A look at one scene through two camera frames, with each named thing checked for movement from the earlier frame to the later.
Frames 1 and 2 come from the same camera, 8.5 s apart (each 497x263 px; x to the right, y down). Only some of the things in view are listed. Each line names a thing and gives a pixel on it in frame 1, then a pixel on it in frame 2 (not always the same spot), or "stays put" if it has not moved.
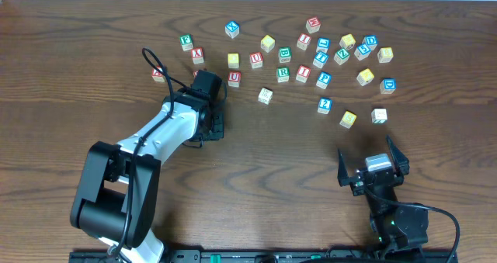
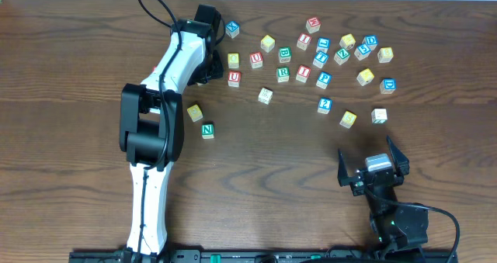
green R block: (283, 74) stays put
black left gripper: (217, 127) → (212, 72)
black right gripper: (370, 178) stays put
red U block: (234, 78) stays put
